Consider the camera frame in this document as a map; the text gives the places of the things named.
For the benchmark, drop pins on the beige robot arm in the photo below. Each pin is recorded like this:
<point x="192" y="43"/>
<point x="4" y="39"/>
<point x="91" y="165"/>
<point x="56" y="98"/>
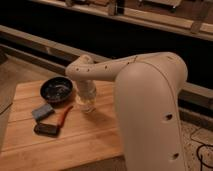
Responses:
<point x="146" y="89"/>

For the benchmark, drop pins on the blue-grey sponge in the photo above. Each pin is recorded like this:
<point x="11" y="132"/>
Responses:
<point x="42" y="112"/>

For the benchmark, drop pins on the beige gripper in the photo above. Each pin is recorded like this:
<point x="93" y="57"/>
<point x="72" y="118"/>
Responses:
<point x="86" y="100"/>

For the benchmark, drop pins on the orange-handled black brush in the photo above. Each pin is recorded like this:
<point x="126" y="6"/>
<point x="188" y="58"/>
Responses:
<point x="52" y="130"/>

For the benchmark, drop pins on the black ceramic bowl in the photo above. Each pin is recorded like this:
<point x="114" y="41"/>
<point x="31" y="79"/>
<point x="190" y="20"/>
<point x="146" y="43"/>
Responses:
<point x="56" y="90"/>

